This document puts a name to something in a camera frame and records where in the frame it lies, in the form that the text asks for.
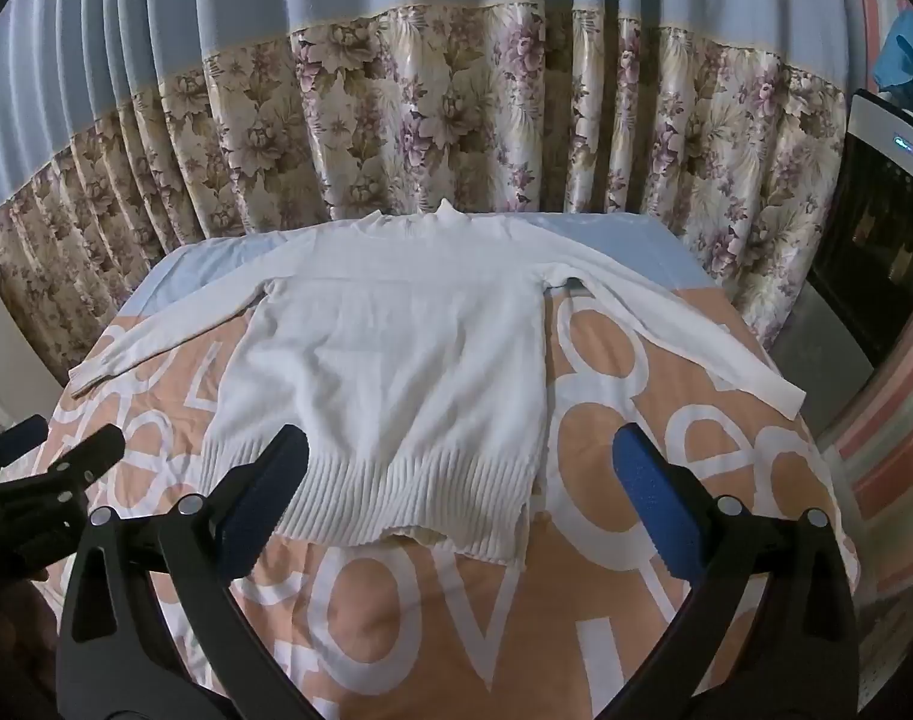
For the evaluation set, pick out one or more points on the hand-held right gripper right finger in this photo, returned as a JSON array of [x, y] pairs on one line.
[[651, 499]]

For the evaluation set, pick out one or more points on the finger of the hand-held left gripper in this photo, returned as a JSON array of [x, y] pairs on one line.
[[22, 433], [88, 459]]

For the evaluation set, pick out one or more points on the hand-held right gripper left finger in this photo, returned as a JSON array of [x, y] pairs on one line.
[[265, 499]]

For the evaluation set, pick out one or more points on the white knit sweater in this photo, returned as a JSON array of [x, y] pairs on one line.
[[396, 360]]

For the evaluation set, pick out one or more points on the peach and blue bed sheet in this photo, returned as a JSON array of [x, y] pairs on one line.
[[614, 367]]

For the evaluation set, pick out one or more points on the black glass-door cabinet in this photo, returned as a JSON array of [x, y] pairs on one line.
[[876, 240]]

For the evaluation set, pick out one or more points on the floral curtain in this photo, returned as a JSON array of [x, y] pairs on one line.
[[426, 112]]

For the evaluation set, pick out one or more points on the blue cloth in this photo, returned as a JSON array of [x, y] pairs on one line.
[[906, 52]]

